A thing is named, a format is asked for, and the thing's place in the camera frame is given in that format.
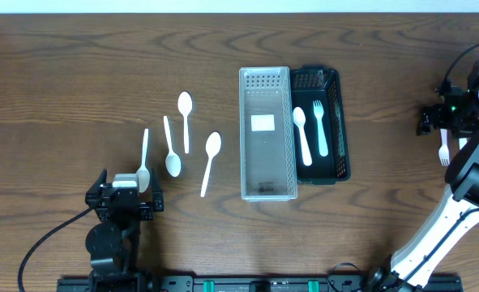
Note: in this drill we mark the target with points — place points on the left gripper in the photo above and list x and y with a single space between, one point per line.
124 203

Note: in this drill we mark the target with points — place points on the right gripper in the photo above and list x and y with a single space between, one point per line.
443 109

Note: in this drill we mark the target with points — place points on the white fork tines down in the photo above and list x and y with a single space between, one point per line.
443 152

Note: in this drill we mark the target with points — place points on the white spoon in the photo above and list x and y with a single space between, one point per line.
212 148
299 119
143 173
185 106
172 161

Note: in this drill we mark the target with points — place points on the white fork long handle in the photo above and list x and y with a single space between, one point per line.
318 113

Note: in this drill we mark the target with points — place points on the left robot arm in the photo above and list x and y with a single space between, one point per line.
114 243

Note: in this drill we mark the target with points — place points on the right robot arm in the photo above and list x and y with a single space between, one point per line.
411 267

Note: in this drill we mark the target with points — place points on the clear plastic basket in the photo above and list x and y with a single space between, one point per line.
268 158

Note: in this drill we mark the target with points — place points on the white label in clear basket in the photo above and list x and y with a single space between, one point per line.
262 122

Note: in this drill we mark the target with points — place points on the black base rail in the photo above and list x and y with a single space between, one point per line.
335 282

